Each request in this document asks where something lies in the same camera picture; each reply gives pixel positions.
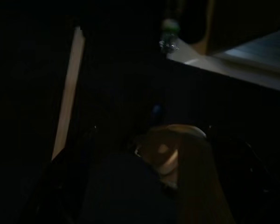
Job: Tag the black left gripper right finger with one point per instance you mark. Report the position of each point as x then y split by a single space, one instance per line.
151 205

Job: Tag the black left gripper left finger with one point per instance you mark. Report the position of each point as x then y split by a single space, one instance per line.
109 191

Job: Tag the dark grey fridge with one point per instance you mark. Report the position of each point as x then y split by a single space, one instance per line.
247 21

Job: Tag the light wood table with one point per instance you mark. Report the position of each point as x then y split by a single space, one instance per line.
70 93

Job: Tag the small bottle green cap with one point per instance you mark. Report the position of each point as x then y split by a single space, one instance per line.
169 45

